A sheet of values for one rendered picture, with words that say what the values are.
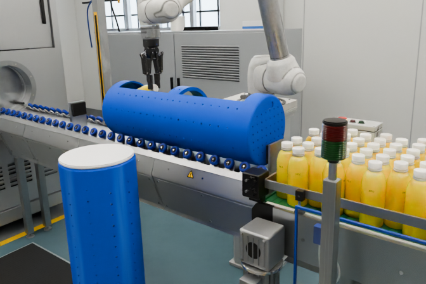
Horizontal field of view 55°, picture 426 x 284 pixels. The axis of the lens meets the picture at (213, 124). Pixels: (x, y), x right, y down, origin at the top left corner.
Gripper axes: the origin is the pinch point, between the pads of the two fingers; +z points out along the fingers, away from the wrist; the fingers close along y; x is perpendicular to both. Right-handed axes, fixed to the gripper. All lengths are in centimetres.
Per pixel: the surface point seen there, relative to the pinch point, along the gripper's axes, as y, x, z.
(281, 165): 15, 78, 22
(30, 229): 7, -135, 117
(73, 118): 4, -67, 25
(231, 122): 13, 55, 10
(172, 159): 11.1, 20.9, 32.0
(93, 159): 51, 20, 21
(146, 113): 13.5, 8.6, 11.8
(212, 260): -49, -8, 124
